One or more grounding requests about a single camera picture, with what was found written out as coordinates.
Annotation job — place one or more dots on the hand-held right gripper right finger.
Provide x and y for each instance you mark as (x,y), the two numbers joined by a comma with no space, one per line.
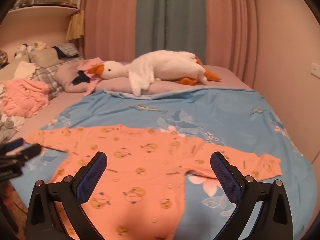
(225,177)

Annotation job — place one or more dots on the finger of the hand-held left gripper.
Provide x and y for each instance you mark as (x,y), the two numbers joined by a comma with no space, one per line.
(13,145)
(31,152)

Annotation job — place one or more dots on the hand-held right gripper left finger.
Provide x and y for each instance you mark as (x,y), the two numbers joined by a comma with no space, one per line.
(92,177)

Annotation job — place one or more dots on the orange printed baby romper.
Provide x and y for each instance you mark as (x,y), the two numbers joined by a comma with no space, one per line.
(150,175)

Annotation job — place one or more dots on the grey patterned clothes pile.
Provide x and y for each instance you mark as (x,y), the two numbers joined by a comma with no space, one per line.
(10,127)

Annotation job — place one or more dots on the pink bed sheet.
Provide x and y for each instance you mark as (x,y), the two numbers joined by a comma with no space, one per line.
(37,121)

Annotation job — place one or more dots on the dark reddish patterned cloth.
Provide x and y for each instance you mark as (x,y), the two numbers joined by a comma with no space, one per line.
(12,205)

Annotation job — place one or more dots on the pink quilted blanket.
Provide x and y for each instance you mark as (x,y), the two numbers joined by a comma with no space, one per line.
(22,97)

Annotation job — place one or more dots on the blue floral blanket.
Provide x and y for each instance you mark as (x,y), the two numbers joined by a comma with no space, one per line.
(200,110)

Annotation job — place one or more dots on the grey plaid pillow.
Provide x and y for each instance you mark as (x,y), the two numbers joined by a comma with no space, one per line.
(47,77)

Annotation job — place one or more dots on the white cloth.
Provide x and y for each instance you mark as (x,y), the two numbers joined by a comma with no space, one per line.
(26,68)

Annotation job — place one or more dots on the colourful patterned cloth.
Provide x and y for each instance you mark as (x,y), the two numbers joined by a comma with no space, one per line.
(3,58)

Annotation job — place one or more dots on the dark navy garment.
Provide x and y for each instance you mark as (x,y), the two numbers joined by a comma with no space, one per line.
(81,78)

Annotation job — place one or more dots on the mauve long pillow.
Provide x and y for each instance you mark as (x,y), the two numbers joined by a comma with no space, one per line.
(112,85)

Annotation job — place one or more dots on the beige cushion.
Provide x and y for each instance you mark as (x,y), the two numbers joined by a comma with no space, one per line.
(45,55)

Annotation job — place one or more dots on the black and white plush toy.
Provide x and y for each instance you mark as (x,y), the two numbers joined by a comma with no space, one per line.
(22,50)

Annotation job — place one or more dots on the beige plush toy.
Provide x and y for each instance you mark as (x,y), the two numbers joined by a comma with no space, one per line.
(40,45)

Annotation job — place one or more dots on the folded plaid cloth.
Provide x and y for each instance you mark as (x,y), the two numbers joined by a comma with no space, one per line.
(70,48)

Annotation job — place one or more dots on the white goose plush toy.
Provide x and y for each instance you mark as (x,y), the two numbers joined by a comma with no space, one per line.
(162,65)

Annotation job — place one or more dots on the yellow fringed cloth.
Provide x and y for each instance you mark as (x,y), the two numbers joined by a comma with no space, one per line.
(75,26)

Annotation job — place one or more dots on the pink curtain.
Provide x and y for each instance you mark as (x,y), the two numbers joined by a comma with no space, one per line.
(110,22)
(232,22)

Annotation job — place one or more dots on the teal curtain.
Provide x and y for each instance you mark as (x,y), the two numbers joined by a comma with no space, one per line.
(170,17)

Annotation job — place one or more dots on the white wall socket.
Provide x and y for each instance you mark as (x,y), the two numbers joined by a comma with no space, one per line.
(316,69)

